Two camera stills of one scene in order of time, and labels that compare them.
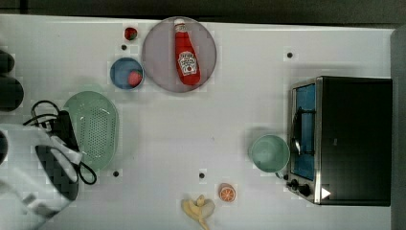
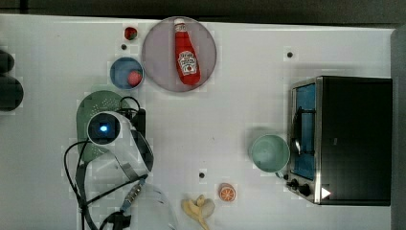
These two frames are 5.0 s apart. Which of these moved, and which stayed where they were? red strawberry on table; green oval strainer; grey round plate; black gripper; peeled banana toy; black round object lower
Moved: black gripper; green oval strainer
Stayed: red strawberry on table; black round object lower; grey round plate; peeled banana toy
